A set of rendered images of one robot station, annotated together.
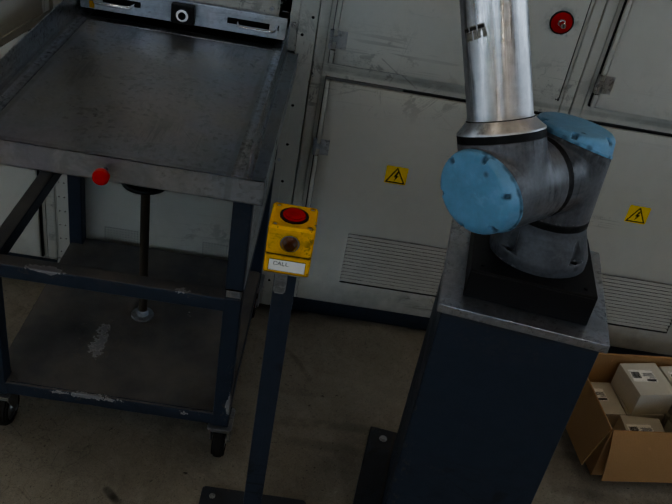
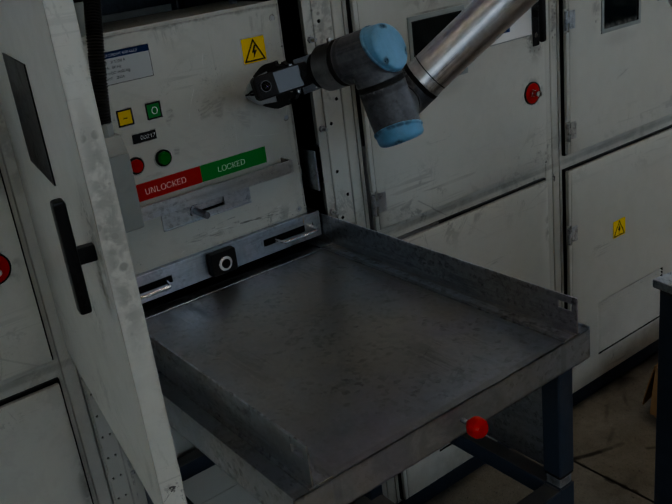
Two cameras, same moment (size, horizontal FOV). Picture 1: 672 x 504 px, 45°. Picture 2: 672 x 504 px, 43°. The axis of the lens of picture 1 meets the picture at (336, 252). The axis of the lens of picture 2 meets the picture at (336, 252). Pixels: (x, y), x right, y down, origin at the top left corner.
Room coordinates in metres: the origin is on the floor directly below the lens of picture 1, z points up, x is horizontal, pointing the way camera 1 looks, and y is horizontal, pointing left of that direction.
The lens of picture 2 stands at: (0.52, 1.18, 1.55)
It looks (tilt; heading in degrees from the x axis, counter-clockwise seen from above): 22 degrees down; 328
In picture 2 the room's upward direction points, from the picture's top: 7 degrees counter-clockwise
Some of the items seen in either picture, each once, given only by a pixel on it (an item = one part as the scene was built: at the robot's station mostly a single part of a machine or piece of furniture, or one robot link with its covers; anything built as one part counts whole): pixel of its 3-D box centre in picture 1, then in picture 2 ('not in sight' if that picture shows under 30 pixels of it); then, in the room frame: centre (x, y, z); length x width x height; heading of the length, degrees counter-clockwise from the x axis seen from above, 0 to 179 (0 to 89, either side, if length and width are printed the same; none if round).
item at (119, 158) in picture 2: not in sight; (115, 182); (1.99, 0.71, 1.14); 0.08 x 0.05 x 0.17; 3
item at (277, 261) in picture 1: (290, 239); not in sight; (1.18, 0.08, 0.85); 0.08 x 0.08 x 0.10; 3
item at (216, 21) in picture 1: (185, 9); (213, 257); (2.09, 0.50, 0.89); 0.54 x 0.05 x 0.06; 93
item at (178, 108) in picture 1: (148, 97); (328, 347); (1.69, 0.49, 0.82); 0.68 x 0.62 x 0.06; 3
